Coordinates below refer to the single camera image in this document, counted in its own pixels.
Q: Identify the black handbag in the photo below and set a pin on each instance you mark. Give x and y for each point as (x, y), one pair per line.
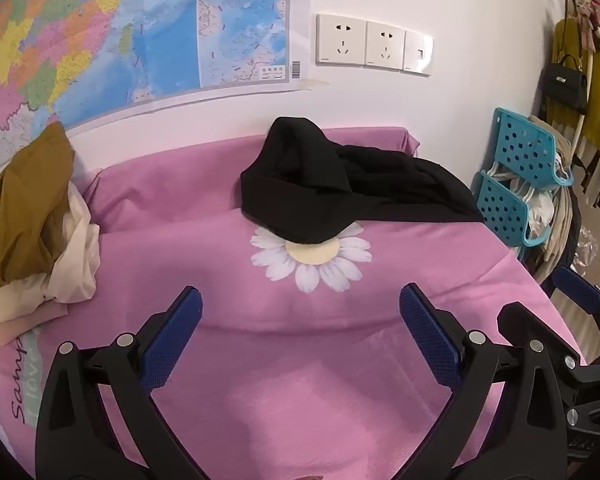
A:
(566, 83)

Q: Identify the pink floral bed sheet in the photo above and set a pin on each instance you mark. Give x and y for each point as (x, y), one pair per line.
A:
(292, 371)

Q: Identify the cream folded garment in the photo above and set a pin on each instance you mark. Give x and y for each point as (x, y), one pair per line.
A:
(73, 277)

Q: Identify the white wall socket panel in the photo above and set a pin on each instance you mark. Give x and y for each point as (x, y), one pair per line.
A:
(354, 42)

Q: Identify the colourful wall map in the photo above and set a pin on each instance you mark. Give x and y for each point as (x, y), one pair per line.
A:
(82, 61)

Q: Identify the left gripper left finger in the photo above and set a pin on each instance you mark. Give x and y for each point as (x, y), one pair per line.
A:
(98, 419)

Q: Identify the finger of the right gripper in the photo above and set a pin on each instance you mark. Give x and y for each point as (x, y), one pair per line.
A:
(585, 295)

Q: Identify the black coat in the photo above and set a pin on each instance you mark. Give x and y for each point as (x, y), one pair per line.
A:
(306, 188)

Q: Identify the upper blue plastic basket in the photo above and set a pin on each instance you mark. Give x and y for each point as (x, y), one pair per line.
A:
(528, 151)

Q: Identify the lower blue plastic basket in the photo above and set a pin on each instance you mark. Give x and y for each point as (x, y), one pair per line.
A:
(507, 215)

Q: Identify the mustard folded garment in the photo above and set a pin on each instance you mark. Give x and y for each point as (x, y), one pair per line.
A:
(33, 202)

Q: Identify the pink folded garment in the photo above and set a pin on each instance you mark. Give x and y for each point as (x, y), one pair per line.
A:
(10, 330)

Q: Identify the blue plastic basket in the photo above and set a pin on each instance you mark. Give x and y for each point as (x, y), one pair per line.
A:
(528, 151)
(507, 215)

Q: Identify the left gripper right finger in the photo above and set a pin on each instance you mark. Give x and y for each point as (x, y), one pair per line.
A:
(503, 419)

